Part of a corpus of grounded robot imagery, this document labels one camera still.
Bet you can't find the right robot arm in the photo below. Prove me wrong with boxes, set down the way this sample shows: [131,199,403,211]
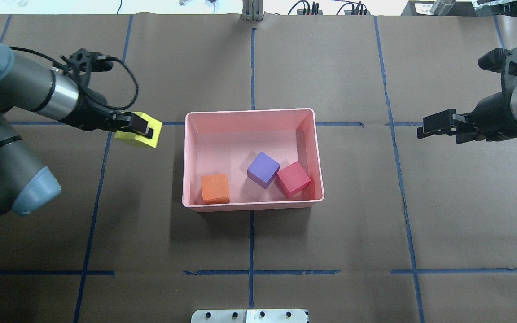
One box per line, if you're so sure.
[417,47,517,144]

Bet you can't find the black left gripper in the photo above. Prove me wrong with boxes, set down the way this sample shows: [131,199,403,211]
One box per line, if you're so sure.
[59,48,155,139]

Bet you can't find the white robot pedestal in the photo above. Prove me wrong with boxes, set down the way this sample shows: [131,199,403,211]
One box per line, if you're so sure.
[190,308,310,323]

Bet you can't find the metal cup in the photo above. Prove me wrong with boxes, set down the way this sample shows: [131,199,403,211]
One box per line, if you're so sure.
[429,0,456,16]

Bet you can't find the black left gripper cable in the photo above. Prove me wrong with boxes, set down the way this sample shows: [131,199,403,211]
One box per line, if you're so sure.
[9,46,139,112]

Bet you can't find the aluminium frame post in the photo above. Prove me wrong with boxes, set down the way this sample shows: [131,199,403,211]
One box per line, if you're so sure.
[241,0,264,21]

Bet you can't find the yellow foam block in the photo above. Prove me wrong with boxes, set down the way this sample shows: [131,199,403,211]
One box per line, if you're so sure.
[113,112,162,148]

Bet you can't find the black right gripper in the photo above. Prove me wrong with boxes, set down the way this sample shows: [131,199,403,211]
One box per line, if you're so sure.
[416,47,517,142]

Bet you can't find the orange foam block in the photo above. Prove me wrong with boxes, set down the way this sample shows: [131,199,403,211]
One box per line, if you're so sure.
[201,173,230,205]

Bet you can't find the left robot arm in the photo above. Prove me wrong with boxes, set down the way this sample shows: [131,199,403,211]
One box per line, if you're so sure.
[0,43,162,216]

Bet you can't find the pink plastic bin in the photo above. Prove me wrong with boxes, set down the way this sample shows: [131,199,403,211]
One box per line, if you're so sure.
[181,108,325,212]

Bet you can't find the purple foam block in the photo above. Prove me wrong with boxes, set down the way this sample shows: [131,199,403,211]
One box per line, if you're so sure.
[247,151,280,189]

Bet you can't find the red foam block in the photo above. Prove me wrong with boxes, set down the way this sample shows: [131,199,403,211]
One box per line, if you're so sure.
[275,160,311,199]

